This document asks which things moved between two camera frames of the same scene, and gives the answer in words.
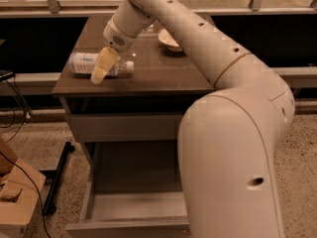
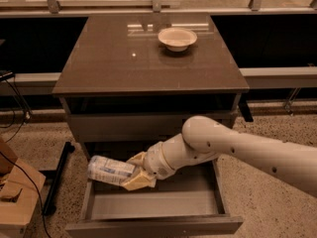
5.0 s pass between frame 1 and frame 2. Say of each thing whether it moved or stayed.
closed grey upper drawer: stayed
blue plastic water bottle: moved
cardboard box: stayed
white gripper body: moved
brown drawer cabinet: stayed
